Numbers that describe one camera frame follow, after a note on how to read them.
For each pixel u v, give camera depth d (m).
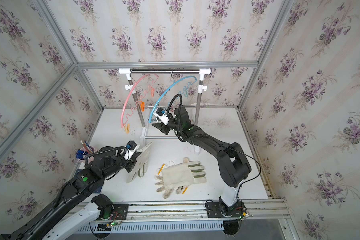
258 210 0.76
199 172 0.85
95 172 0.53
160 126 0.73
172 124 0.72
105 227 0.71
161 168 0.88
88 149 0.84
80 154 0.83
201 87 0.75
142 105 0.86
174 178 0.81
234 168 0.47
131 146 0.59
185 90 1.17
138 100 0.82
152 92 0.91
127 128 0.78
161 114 0.69
